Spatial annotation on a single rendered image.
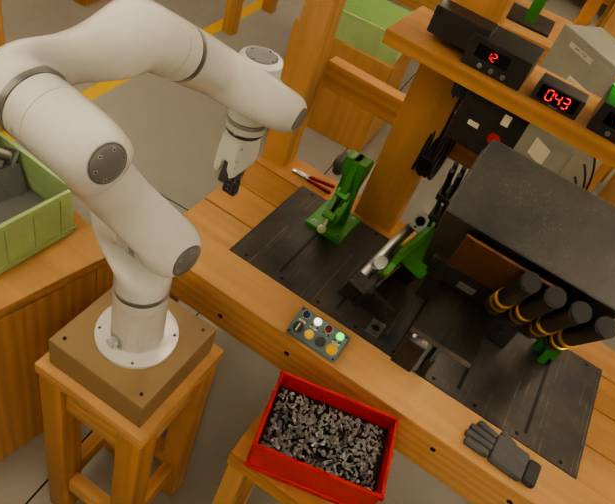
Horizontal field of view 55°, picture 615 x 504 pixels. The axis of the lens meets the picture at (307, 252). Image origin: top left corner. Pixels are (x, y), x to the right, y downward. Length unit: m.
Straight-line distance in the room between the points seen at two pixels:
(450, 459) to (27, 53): 1.29
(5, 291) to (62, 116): 1.02
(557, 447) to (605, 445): 0.18
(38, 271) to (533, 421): 1.40
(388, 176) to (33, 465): 1.54
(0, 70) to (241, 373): 1.91
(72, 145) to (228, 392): 1.85
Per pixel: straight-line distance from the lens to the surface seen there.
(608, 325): 1.15
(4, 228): 1.68
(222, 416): 2.46
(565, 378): 1.92
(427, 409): 1.61
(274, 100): 1.05
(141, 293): 1.24
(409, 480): 2.58
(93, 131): 0.77
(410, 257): 1.56
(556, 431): 1.79
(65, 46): 0.84
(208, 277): 1.66
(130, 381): 1.40
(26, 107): 0.82
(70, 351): 1.44
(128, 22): 0.83
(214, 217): 1.85
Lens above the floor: 2.15
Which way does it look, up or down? 44 degrees down
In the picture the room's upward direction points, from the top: 22 degrees clockwise
